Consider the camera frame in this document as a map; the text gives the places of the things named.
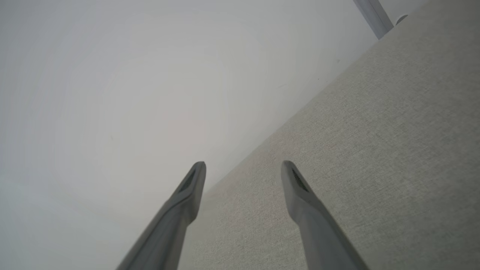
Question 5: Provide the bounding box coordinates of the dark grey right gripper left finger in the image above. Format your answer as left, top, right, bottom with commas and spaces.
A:
115, 161, 207, 270

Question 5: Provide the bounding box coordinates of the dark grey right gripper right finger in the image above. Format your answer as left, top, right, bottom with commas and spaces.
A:
280, 160, 371, 270

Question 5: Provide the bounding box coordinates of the grey fabric sofa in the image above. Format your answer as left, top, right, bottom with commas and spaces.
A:
176, 0, 480, 270

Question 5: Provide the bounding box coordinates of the grey wall trim post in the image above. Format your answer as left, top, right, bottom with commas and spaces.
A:
352, 0, 394, 40

